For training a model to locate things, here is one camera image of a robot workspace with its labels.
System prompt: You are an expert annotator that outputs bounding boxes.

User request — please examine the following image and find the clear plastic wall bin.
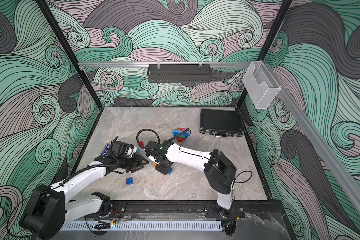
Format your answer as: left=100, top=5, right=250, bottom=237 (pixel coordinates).
left=243, top=61, right=281, bottom=110

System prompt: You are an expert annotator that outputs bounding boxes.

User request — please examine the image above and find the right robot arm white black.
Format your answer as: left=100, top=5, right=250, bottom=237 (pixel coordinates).
left=146, top=141, right=237, bottom=218

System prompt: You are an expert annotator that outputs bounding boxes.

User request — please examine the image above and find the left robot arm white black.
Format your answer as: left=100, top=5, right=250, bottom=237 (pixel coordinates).
left=19, top=154, right=149, bottom=240

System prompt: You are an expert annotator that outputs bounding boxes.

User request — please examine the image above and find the black perforated wall tray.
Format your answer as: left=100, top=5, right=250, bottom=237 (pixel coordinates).
left=147, top=65, right=212, bottom=84

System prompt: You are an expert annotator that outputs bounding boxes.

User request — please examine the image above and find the black frame post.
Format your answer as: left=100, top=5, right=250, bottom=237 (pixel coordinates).
left=35, top=0, right=104, bottom=112
left=235, top=1, right=292, bottom=112

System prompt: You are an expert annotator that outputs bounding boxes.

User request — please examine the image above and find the black frame post right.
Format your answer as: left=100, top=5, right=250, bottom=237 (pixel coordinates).
left=235, top=1, right=292, bottom=112

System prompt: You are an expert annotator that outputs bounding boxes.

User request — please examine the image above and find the aluminium rail back wall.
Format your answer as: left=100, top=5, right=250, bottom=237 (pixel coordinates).
left=78, top=61, right=250, bottom=69

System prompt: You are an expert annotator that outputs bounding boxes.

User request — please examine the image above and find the white slotted cable duct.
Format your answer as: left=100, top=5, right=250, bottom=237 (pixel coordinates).
left=61, top=220, right=223, bottom=232

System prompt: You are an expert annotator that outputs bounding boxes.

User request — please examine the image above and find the blue card tag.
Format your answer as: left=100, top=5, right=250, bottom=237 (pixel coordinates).
left=101, top=143, right=111, bottom=156

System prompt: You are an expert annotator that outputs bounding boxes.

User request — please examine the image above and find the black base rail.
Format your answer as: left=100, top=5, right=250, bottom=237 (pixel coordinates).
left=107, top=200, right=285, bottom=219

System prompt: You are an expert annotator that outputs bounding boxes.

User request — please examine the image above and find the aluminium rail right wall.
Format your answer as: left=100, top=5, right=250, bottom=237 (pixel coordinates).
left=262, top=62, right=360, bottom=215

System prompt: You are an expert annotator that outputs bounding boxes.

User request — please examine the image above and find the black frame post left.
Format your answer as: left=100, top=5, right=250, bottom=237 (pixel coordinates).
left=35, top=0, right=104, bottom=112

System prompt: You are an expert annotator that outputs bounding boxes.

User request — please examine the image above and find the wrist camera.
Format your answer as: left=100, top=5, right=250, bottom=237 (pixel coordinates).
left=144, top=148, right=159, bottom=165
left=109, top=141, right=138, bottom=159

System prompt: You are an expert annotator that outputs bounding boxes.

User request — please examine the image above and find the black case on table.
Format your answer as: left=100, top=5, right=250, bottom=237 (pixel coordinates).
left=199, top=109, right=244, bottom=138

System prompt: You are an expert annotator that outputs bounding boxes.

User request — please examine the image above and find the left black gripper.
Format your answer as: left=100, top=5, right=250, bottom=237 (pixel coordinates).
left=117, top=153, right=149, bottom=173

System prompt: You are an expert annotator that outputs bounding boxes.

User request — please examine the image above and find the blue small lego brick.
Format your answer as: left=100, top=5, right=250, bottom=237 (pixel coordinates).
left=126, top=178, right=134, bottom=186

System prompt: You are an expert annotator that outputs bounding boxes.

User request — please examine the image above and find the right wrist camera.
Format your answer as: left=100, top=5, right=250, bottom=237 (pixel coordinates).
left=144, top=148, right=159, bottom=165

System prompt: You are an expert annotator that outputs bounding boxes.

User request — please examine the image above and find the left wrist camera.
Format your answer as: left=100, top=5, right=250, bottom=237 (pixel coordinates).
left=109, top=141, right=138, bottom=159

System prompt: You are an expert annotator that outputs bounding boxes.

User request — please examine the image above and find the aluminium rail wall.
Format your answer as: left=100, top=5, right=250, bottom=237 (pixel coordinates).
left=262, top=62, right=360, bottom=215
left=78, top=61, right=250, bottom=69

